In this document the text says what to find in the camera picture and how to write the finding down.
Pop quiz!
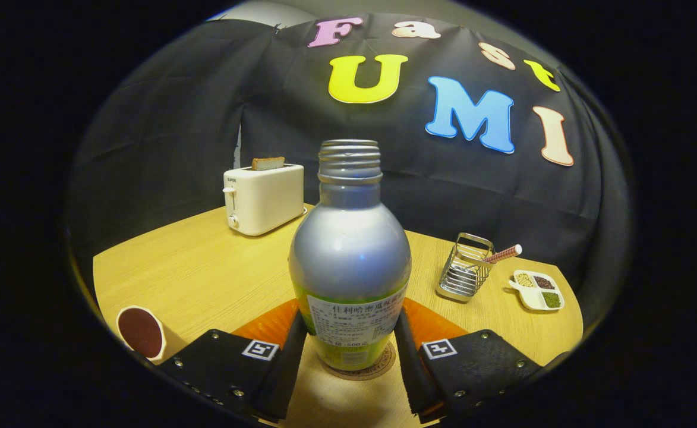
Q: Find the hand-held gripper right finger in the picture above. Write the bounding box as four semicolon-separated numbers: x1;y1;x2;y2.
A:
395;299;544;424

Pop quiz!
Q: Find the round brown coaster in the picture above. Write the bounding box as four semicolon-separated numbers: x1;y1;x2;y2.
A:
324;342;396;381

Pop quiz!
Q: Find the wooden table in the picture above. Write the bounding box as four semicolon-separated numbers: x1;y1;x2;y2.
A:
93;205;584;428

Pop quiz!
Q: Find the silver juice bottle green label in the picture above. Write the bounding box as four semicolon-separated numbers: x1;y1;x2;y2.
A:
289;140;412;372

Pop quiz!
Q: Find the red striped straw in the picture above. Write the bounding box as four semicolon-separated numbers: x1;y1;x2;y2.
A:
484;244;523;265

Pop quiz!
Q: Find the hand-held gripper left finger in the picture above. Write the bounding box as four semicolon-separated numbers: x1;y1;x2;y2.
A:
158;299;308;424

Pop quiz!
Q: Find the white toaster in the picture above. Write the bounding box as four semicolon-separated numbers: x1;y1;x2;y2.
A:
223;163;306;237

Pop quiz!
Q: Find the white divided grain dish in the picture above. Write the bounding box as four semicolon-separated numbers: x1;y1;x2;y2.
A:
508;270;565;311

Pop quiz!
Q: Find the beige cup with handle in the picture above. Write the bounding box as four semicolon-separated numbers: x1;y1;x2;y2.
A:
116;306;166;361

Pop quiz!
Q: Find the metal wire basket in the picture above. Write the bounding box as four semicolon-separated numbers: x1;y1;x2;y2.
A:
436;232;496;303

